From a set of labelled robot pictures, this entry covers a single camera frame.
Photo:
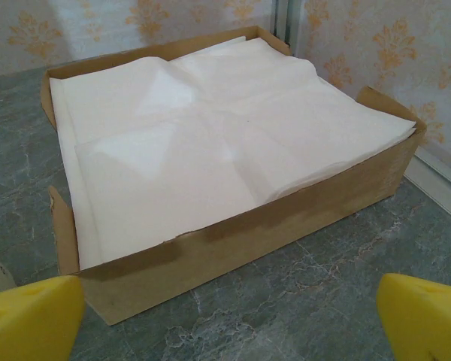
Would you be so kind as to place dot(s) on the aluminium frame post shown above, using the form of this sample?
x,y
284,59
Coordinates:
x,y
289,22

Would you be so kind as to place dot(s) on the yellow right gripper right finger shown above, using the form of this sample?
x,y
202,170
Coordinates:
x,y
424,323

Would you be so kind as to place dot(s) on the white paper napkin stack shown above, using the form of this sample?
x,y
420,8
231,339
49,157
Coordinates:
x,y
210,150

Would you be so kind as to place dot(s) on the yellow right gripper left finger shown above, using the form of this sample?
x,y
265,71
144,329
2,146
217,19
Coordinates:
x,y
30,323

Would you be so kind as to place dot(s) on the aluminium side rail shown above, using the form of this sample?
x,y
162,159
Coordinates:
x,y
439,184

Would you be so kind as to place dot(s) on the brown cardboard napkin box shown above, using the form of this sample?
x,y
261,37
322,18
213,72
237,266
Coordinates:
x,y
248,255

